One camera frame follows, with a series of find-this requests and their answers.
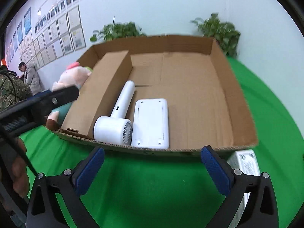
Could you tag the person's left hand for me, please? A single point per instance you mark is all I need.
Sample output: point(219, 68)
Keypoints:
point(21, 179)

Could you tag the white printed carton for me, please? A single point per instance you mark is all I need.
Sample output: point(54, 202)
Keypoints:
point(247, 162)

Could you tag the blue wall poster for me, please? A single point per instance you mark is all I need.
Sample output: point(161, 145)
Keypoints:
point(19, 32)
point(27, 20)

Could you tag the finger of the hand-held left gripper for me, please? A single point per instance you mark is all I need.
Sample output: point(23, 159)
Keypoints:
point(57, 99)

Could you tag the large cardboard box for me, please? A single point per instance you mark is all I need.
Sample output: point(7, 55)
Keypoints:
point(194, 95)

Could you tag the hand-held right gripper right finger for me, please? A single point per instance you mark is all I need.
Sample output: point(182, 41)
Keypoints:
point(216, 173)

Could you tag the wall of framed certificates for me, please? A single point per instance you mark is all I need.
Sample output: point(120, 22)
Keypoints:
point(59, 35)

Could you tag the pink and teal plush toy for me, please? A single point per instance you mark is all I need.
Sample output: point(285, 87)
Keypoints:
point(71, 76)

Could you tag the potted green plant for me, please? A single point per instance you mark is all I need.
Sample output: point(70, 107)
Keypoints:
point(223, 33)
point(118, 30)

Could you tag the white rectangular appliance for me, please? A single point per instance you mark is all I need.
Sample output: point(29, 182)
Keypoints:
point(149, 123)

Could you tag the white hair dryer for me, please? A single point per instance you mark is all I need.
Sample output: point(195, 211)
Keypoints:
point(111, 128)

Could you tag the green tablecloth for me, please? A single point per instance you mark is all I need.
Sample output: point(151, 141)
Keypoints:
point(147, 185)

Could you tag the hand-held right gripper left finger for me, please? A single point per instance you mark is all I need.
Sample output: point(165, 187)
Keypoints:
point(90, 171)

